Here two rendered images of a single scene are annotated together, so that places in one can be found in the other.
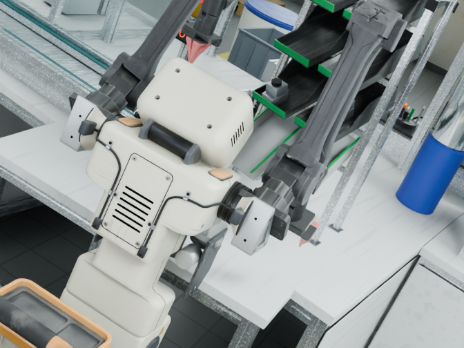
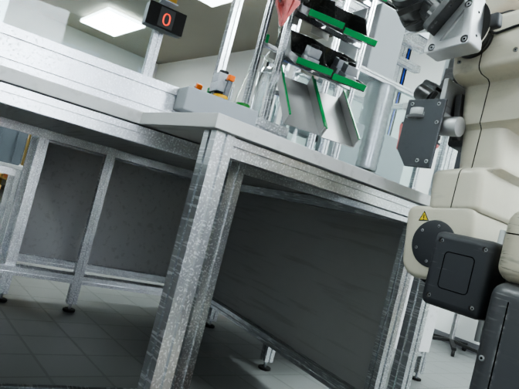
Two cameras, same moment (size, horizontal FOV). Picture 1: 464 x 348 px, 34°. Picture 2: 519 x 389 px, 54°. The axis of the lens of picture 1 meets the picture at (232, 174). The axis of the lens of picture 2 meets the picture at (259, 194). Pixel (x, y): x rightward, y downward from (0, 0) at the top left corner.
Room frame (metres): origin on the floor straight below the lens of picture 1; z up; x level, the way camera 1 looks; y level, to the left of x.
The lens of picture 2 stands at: (1.16, 1.35, 0.70)
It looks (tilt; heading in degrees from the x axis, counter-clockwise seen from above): 2 degrees up; 306
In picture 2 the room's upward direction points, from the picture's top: 14 degrees clockwise
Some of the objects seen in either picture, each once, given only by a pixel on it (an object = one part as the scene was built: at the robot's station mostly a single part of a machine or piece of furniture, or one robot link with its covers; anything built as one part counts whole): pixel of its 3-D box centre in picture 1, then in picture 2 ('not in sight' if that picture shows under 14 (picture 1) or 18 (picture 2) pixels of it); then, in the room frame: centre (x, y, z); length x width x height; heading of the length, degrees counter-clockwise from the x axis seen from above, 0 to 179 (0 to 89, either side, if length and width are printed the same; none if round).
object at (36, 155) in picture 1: (178, 195); (274, 164); (2.02, 0.12, 0.84); 0.90 x 0.70 x 0.03; 74
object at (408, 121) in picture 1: (405, 113); not in sight; (3.35, -0.60, 1.01); 0.24 x 0.24 x 0.13; 66
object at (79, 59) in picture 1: (117, 97); not in sight; (2.38, 0.46, 0.91); 0.84 x 0.28 x 0.10; 66
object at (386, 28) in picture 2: not in sight; (363, 89); (2.46, -1.17, 1.50); 0.38 x 0.21 x 0.88; 156
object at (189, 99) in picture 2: not in sight; (216, 110); (2.08, 0.36, 0.93); 0.21 x 0.07 x 0.06; 66
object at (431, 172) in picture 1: (430, 173); not in sight; (2.73, -0.68, 1.00); 0.16 x 0.16 x 0.27
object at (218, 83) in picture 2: not in sight; (220, 82); (2.25, 0.19, 1.06); 0.08 x 0.04 x 0.07; 154
